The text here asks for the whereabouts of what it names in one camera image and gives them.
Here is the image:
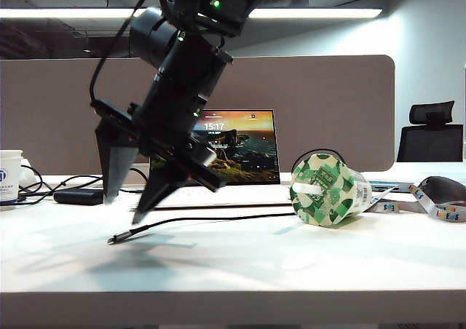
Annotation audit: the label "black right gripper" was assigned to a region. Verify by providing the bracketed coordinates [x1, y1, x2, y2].
[90, 77, 227, 223]

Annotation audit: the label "black charger cable silver plug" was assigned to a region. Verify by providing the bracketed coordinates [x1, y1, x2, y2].
[106, 148, 347, 245]

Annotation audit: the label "white cup green foil lid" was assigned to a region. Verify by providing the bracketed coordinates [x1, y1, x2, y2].
[290, 153, 373, 228]

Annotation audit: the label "grey fabric desk partition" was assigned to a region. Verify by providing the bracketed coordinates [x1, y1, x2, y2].
[0, 55, 395, 173]

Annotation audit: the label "black power adapter brick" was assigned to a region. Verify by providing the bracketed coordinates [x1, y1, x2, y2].
[53, 189, 106, 205]

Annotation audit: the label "white crumpled tissue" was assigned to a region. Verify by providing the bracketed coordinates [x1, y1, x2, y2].
[20, 157, 43, 192]

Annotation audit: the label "white laptop landscape wallpaper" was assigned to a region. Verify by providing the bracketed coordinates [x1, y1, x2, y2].
[127, 108, 293, 210]

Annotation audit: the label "white paper cup blue logo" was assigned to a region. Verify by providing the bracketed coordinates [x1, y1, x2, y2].
[0, 149, 23, 206]

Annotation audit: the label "long white ceiling light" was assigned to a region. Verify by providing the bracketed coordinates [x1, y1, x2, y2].
[0, 7, 383, 20]

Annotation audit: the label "blue grey usb hub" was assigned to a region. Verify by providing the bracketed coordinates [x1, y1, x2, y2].
[367, 178, 416, 193]

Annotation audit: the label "black mesh office chair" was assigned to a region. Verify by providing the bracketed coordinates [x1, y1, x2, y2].
[395, 100, 465, 162]

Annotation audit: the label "black computer mouse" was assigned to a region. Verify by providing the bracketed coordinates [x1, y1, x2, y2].
[418, 175, 466, 208]

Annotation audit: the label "black power adapter cable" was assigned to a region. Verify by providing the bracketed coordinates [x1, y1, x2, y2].
[16, 164, 149, 203]

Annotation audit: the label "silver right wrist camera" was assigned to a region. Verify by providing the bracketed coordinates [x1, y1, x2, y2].
[187, 138, 218, 169]

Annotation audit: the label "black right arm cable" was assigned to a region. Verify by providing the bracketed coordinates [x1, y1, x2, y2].
[89, 0, 159, 108]

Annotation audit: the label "grey lanyard coloured letters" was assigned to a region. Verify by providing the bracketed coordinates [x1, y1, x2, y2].
[363, 183, 466, 223]

